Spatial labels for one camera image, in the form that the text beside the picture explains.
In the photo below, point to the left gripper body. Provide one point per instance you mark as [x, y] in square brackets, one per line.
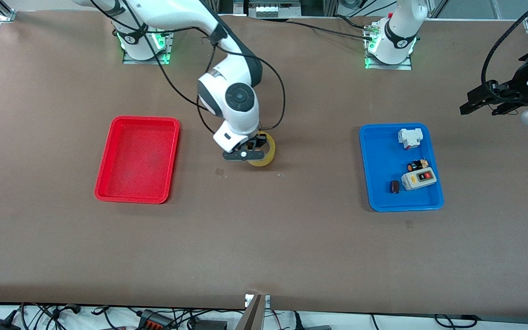
[517, 83]

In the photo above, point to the yellow tape roll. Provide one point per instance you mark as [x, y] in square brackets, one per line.
[259, 163]

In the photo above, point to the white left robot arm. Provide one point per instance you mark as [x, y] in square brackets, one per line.
[399, 32]

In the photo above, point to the square brown tape patch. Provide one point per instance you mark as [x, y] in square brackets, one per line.
[220, 172]

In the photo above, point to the white circuit breaker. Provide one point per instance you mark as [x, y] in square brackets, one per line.
[409, 137]

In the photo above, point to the red plastic tray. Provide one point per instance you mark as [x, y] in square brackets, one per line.
[138, 160]

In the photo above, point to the black orange push button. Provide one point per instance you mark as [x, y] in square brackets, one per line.
[414, 166]

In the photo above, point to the blue plastic tray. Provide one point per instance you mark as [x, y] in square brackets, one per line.
[383, 156]

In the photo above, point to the small dark brown block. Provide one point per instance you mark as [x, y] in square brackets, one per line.
[395, 187]

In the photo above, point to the grey power strip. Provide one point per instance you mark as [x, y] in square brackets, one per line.
[268, 9]

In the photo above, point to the black orange power strip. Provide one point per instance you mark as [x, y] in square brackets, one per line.
[154, 321]

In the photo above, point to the black power adapter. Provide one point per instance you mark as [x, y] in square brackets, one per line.
[2, 324]

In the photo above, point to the grey on-off switch box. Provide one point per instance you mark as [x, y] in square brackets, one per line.
[417, 179]

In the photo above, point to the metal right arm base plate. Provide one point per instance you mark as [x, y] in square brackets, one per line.
[168, 46]

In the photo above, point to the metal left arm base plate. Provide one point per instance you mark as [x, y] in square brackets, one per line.
[368, 64]

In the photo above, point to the aluminium camera post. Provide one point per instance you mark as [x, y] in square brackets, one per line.
[255, 316]

